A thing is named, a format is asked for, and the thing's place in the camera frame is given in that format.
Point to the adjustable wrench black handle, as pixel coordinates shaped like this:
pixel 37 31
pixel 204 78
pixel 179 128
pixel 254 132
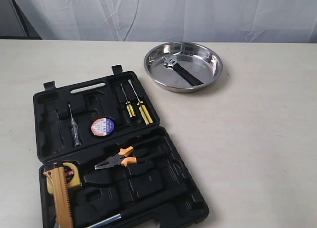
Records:
pixel 171 63

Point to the black plastic tool case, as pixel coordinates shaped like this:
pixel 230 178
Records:
pixel 106 192

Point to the right yellow black screwdriver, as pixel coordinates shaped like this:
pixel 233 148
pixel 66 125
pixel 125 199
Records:
pixel 142 108

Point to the yellow black screwdriver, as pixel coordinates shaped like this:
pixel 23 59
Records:
pixel 129 106
pixel 142 108

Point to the left yellow black screwdriver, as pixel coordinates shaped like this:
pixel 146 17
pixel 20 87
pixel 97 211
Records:
pixel 129 106

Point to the black electrical tape roll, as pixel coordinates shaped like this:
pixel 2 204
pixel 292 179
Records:
pixel 103 127

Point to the round stainless steel bowl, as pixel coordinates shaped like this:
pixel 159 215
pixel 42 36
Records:
pixel 200 61

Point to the hammer with black grip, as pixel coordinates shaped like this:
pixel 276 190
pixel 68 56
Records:
pixel 146 204

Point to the clear voltage tester screwdriver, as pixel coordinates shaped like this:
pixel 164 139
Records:
pixel 74 129

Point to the white backdrop curtain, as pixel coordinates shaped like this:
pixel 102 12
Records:
pixel 251 21

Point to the yellow tape measure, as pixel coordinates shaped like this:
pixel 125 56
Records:
pixel 74 177

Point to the orange utility knife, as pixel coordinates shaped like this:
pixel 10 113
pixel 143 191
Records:
pixel 61 196

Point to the orange handled pliers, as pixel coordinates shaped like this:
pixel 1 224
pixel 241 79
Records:
pixel 125 158

